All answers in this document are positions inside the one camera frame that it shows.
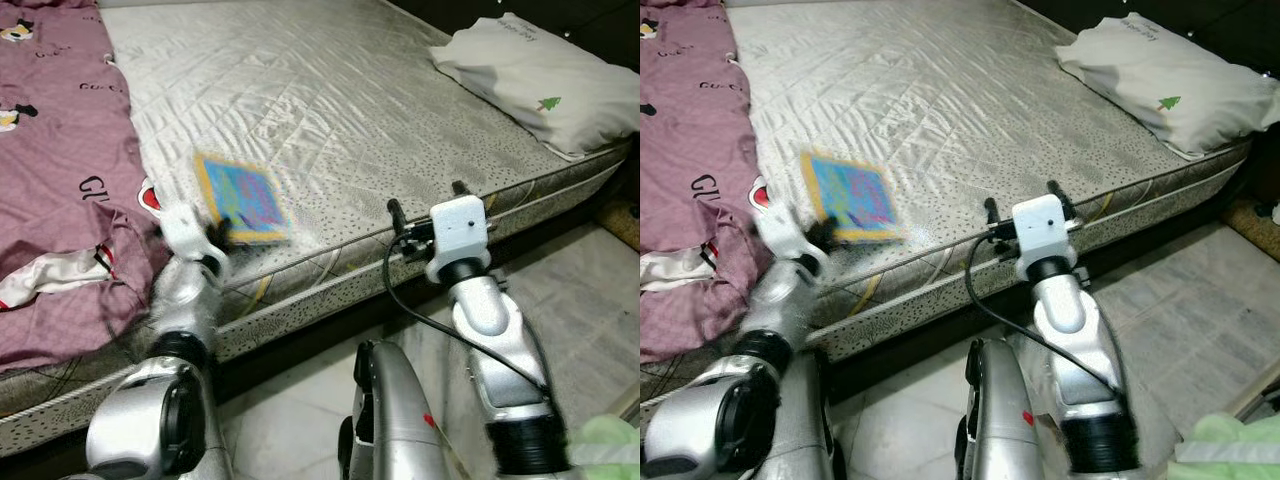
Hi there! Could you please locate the colourful children's book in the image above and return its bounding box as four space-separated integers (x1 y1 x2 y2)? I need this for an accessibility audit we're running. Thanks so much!
800 150 907 245
192 152 294 247

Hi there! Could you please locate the white pillow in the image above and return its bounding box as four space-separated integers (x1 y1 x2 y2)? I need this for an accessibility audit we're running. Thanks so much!
1055 12 1280 162
430 12 641 162

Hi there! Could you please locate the white quilted mattress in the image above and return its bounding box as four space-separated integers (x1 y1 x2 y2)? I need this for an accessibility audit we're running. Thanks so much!
640 0 1257 403
0 0 637 457

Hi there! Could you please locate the pink cartoon print blanket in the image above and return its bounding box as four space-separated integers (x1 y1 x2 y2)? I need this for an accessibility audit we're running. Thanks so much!
640 0 802 364
0 0 172 374

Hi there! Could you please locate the silver robot right leg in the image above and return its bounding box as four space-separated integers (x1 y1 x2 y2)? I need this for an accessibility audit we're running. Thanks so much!
338 340 457 480
953 338 1063 480

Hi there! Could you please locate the light green fleece cloth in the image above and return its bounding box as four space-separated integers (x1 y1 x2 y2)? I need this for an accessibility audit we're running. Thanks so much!
567 414 641 480
1167 411 1280 480

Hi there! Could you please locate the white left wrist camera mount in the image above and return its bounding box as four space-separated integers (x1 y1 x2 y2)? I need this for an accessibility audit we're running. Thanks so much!
755 205 831 283
158 205 231 287

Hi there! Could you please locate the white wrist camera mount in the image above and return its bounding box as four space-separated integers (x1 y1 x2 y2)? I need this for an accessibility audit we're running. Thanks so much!
158 205 231 287
428 196 492 285
1012 194 1080 283
755 205 831 283

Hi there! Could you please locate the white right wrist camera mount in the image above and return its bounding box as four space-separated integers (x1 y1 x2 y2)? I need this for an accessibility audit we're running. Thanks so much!
1012 194 1080 283
428 196 492 285

